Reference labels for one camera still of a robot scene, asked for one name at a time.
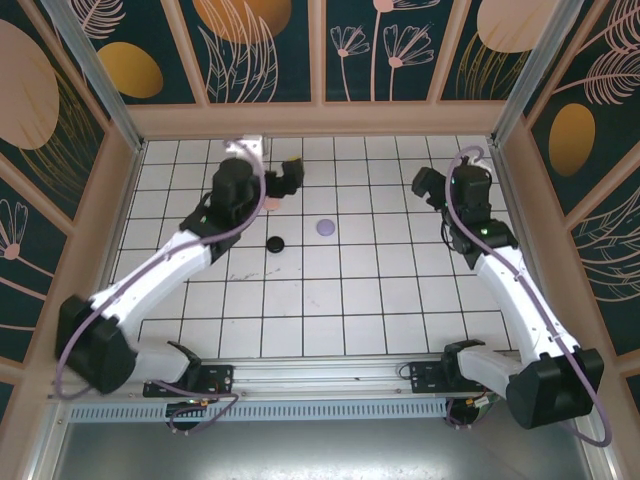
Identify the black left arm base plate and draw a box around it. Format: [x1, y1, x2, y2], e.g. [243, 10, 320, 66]
[143, 363, 236, 400]

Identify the aluminium side rail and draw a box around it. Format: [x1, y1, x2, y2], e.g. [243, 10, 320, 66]
[487, 142, 569, 354]

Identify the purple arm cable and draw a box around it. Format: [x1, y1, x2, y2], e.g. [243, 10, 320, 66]
[446, 144, 615, 447]
[53, 135, 269, 434]

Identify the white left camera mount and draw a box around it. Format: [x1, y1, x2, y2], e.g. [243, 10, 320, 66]
[222, 134, 249, 161]

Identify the white slotted cable duct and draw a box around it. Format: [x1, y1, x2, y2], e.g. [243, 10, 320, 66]
[64, 399, 454, 422]

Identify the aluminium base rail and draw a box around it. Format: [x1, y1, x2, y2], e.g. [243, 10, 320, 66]
[47, 351, 599, 401]

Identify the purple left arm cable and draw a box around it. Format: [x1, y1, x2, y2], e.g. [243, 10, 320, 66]
[53, 135, 269, 434]

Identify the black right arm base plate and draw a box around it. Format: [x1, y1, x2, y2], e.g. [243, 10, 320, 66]
[408, 359, 502, 395]

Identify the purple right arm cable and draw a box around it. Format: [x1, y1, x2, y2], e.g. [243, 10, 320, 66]
[446, 144, 615, 447]

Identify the aluminium frame post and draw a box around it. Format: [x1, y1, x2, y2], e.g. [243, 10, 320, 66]
[38, 0, 147, 154]
[27, 399, 69, 480]
[488, 0, 587, 147]
[569, 387, 619, 480]

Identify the grey metal sheet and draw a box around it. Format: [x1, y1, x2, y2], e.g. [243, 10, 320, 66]
[49, 418, 601, 480]

